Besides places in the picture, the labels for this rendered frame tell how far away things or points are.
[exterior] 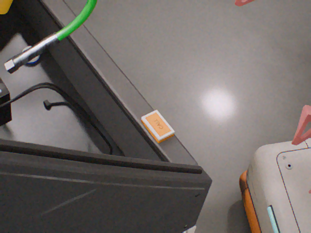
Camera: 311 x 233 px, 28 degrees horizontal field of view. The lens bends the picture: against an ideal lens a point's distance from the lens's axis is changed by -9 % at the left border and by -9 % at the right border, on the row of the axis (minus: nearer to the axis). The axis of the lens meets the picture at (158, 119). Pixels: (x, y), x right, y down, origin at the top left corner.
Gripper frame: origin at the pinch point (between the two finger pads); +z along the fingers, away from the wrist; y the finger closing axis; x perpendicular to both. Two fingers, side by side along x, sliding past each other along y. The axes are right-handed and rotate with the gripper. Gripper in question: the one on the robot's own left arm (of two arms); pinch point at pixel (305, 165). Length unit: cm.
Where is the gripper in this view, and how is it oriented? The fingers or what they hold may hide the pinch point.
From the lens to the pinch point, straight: 106.0
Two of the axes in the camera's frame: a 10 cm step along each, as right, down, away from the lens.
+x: 8.1, 1.8, 5.6
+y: 2.1, 8.0, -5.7
